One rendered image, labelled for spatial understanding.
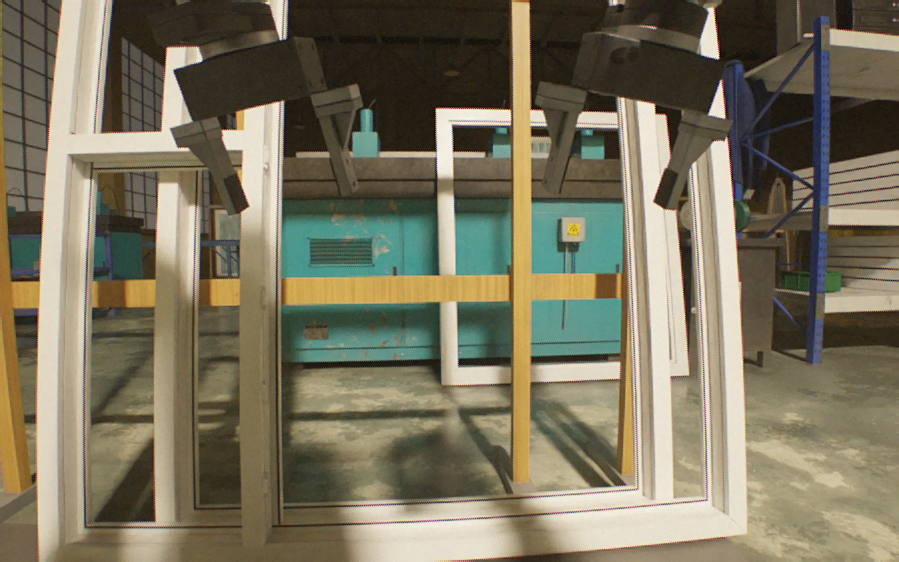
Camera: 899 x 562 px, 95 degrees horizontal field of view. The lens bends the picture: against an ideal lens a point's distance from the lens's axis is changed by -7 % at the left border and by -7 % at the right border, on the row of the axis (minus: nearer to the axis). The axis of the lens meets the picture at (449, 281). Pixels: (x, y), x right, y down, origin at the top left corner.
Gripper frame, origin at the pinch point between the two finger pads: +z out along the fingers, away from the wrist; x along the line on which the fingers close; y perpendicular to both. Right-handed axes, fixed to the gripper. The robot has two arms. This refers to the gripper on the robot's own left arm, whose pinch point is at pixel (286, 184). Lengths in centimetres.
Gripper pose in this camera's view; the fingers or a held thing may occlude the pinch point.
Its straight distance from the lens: 51.5
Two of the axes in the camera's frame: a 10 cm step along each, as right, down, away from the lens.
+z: 1.8, 8.8, 4.4
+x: -9.8, 1.1, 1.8
